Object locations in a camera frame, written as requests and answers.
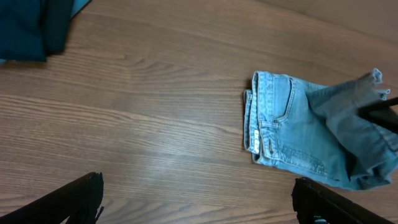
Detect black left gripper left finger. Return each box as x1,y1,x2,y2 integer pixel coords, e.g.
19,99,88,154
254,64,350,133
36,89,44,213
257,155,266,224
1,172,104,224

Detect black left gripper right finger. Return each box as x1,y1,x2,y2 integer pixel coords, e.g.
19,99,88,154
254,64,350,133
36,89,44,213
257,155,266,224
292,177,393,224

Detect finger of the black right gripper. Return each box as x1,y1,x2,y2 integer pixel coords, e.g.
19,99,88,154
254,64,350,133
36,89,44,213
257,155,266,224
357,97,397,134

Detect light blue denim shorts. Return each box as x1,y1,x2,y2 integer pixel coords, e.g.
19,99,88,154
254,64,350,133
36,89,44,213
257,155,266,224
243,69,397,190

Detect folded dark navy garment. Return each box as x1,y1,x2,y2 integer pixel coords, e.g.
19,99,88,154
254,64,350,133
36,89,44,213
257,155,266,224
0,0,75,62

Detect folded light blue garment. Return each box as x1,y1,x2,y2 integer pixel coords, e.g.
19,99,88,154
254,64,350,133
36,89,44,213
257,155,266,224
0,0,93,65

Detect brown cardboard wall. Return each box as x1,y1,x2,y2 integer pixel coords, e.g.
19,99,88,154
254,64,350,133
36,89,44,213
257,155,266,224
264,0,397,43

